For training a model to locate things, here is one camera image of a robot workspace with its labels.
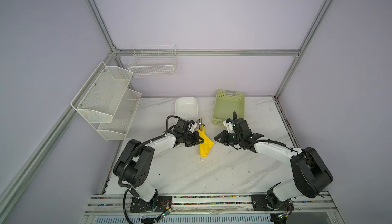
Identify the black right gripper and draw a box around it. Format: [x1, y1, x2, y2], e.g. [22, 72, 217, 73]
[213, 129, 243, 144]

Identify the spoon with green handle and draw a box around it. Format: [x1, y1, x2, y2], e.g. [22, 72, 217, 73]
[196, 118, 203, 130]

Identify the yellow paper napkin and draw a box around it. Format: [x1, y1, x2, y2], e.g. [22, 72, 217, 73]
[198, 126, 214, 157]

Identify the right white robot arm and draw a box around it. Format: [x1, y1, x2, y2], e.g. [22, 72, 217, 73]
[214, 118, 333, 210]

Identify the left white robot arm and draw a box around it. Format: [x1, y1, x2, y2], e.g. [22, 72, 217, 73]
[113, 115, 204, 212]

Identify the white plastic cutlery tub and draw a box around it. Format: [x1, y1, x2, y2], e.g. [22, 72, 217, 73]
[175, 97, 199, 122]

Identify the light green perforated basket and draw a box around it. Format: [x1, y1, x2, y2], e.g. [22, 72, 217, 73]
[212, 90, 245, 126]

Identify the lower white mesh shelf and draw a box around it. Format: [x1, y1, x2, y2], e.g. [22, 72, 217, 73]
[98, 89, 141, 141]

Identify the white mesh shelf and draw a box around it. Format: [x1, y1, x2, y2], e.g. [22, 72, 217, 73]
[98, 89, 141, 141]
[70, 62, 133, 123]

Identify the upper white mesh shelf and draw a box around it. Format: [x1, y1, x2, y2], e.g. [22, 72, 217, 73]
[70, 62, 133, 123]

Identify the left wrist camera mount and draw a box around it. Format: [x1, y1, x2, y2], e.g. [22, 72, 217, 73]
[189, 120, 198, 133]

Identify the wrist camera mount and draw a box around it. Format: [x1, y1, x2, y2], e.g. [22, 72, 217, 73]
[189, 120, 198, 133]
[223, 119, 235, 134]

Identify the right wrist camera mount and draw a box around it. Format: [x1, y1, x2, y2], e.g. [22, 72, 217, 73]
[223, 119, 235, 134]

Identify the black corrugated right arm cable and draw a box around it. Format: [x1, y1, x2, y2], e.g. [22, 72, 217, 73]
[232, 111, 302, 156]

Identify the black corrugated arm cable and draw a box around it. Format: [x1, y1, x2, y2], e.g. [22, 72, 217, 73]
[117, 115, 184, 224]
[232, 111, 302, 156]

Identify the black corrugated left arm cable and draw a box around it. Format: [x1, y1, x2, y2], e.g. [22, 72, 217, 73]
[117, 115, 184, 224]

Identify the white wire wall basket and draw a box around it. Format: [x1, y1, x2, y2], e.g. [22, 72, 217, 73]
[128, 45, 177, 78]

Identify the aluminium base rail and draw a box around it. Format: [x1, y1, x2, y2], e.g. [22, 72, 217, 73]
[81, 192, 344, 224]

